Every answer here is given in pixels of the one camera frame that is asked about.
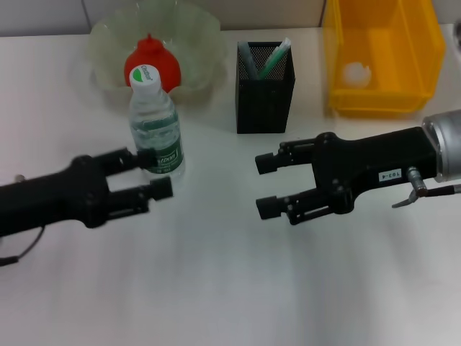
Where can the green utility knife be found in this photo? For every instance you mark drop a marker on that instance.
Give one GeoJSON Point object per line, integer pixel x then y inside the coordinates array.
{"type": "Point", "coordinates": [273, 61]}

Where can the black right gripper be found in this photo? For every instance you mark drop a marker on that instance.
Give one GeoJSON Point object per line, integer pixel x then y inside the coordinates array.
{"type": "Point", "coordinates": [371, 162]}

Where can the orange-red fruit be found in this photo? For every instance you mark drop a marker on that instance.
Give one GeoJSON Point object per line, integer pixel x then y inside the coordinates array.
{"type": "Point", "coordinates": [165, 61]}

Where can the black mesh pen holder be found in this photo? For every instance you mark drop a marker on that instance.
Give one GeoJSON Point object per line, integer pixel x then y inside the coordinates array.
{"type": "Point", "coordinates": [263, 108]}

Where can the grey marker pen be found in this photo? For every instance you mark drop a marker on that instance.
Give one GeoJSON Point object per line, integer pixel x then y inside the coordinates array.
{"type": "Point", "coordinates": [248, 59]}

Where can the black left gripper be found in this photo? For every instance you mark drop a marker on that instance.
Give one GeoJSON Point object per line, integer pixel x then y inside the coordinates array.
{"type": "Point", "coordinates": [65, 194]}

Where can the clear green-label water bottle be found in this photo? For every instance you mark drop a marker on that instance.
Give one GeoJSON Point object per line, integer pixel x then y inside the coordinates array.
{"type": "Point", "coordinates": [155, 119]}

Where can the white paper ball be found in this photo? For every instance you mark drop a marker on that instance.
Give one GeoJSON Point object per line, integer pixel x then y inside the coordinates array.
{"type": "Point", "coordinates": [356, 74]}

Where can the yellow plastic bin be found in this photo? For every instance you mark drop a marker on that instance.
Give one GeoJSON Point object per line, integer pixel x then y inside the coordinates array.
{"type": "Point", "coordinates": [396, 47]}

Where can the clear glass fruit bowl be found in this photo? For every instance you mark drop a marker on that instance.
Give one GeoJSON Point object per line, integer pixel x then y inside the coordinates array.
{"type": "Point", "coordinates": [201, 39]}

